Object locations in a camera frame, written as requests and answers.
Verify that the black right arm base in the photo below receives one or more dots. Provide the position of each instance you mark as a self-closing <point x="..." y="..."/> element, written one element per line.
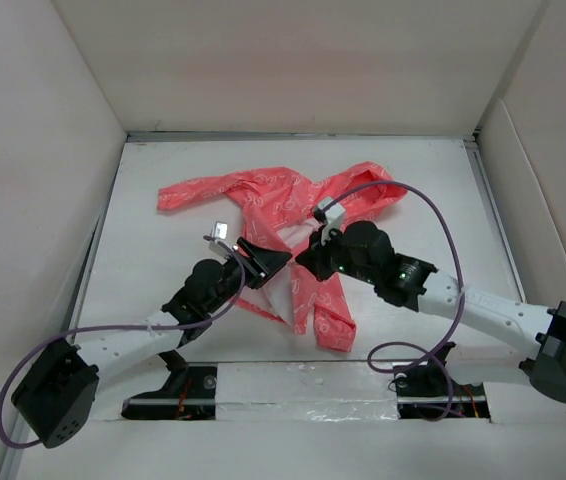
<point x="421" y="393"/>

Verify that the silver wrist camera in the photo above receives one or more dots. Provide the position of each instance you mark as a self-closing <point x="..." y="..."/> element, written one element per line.
<point x="330" y="214"/>
<point x="219" y="230"/>

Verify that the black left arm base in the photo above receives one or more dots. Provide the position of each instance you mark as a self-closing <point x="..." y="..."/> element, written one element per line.
<point x="188" y="394"/>

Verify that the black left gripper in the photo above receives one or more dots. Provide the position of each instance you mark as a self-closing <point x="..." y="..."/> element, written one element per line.
<point x="268" y="262"/>

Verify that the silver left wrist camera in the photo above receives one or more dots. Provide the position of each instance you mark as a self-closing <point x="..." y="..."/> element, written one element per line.
<point x="219" y="230"/>

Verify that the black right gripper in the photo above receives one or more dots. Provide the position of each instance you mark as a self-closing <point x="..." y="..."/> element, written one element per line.
<point x="314" y="259"/>

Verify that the pink printed hooded jacket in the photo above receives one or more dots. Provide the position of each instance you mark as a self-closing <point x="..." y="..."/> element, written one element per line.
<point x="277" y="207"/>

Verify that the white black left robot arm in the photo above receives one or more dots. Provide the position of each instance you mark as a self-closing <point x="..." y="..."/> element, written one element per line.
<point x="56" y="394"/>

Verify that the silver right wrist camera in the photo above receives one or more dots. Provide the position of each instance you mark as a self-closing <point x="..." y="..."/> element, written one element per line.
<point x="330" y="214"/>

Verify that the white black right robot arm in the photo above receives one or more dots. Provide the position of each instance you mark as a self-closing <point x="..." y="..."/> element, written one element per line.
<point x="534" y="336"/>

